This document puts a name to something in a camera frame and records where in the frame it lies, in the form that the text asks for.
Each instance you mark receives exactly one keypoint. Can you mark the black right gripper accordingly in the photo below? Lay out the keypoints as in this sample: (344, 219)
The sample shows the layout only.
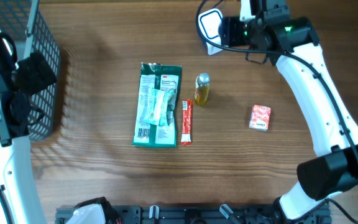
(229, 32)

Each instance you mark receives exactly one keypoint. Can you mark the yellow Vim liquid bottle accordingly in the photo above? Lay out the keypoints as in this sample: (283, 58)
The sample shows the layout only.
(202, 84)

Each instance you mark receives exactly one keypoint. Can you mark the red white tissue pack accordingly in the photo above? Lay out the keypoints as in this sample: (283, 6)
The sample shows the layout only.
(260, 117)

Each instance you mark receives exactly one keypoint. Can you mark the red sachet stick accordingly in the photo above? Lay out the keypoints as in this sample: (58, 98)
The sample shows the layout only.
(187, 122)

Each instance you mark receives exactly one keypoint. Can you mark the green 3M gloves packet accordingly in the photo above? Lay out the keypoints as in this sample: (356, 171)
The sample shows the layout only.
(155, 123)

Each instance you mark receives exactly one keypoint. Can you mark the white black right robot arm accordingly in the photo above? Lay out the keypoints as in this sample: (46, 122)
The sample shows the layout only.
(292, 46)

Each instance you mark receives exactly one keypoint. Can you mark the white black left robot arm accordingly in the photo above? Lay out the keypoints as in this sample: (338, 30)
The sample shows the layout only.
(19, 80)

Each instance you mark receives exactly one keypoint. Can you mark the white barcode scanner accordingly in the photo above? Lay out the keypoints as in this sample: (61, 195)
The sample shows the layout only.
(209, 22)

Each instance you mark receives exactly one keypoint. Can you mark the dark grey plastic basket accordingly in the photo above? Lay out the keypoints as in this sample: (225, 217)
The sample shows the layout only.
(24, 22)

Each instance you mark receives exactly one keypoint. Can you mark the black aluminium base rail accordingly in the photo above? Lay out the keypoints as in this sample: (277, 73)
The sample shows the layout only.
(249, 214)

